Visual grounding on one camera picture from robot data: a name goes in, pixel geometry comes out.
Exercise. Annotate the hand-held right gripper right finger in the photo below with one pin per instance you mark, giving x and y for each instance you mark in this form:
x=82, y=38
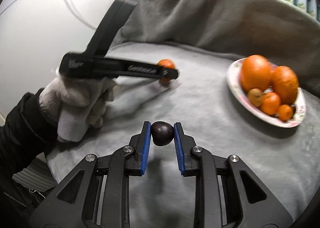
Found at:
x=178, y=153

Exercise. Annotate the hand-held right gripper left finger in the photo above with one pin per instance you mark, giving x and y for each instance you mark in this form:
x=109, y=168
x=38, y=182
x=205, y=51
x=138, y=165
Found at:
x=146, y=153

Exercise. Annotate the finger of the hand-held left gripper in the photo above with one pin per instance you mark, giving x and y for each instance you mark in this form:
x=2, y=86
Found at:
x=140, y=69

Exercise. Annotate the dark purple plum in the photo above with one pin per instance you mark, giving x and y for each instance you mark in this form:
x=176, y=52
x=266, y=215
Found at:
x=162, y=133

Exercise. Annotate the small mandarin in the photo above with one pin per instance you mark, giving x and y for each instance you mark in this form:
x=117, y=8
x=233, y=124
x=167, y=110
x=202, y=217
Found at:
x=271, y=104
x=166, y=63
x=286, y=113

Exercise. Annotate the white floral plate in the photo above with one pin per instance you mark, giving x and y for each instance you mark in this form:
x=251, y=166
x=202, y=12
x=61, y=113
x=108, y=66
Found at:
x=233, y=83

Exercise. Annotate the large orange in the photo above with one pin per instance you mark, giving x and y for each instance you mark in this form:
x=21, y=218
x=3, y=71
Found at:
x=255, y=73

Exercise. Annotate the person's left forearm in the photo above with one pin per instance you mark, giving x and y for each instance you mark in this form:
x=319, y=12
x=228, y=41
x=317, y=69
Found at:
x=22, y=130

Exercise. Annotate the person's left hand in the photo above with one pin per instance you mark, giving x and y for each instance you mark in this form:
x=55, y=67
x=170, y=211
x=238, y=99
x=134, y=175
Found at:
x=75, y=93

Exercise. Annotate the grey plush bed sheet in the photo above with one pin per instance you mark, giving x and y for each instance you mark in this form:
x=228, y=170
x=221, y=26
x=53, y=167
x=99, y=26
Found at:
x=200, y=98

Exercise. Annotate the grey plush quilt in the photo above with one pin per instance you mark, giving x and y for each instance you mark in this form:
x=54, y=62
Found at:
x=200, y=13

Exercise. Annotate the small yellow-brown fruit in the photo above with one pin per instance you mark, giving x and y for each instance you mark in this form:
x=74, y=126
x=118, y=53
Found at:
x=255, y=97

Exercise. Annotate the medium orange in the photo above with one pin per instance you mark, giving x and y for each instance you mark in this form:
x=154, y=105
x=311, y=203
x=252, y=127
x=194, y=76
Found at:
x=285, y=84

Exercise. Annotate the person's black jacket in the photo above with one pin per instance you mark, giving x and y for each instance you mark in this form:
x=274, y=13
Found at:
x=22, y=200

